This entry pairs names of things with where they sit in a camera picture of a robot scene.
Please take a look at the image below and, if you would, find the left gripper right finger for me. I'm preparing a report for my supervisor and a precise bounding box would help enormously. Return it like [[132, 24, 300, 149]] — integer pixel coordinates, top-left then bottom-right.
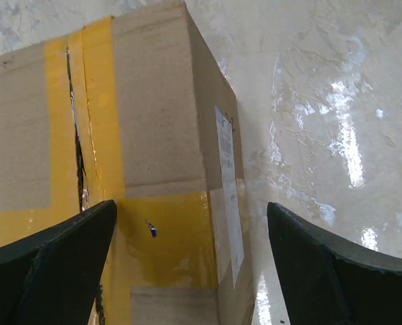
[[267, 202, 402, 324]]

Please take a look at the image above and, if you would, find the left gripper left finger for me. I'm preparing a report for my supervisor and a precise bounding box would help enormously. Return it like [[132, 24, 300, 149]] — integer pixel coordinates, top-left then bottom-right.
[[0, 200, 117, 324]]

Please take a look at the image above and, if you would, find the taped cardboard express box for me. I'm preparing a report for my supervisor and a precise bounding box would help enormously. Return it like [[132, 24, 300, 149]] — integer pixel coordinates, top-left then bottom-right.
[[0, 1, 255, 324]]

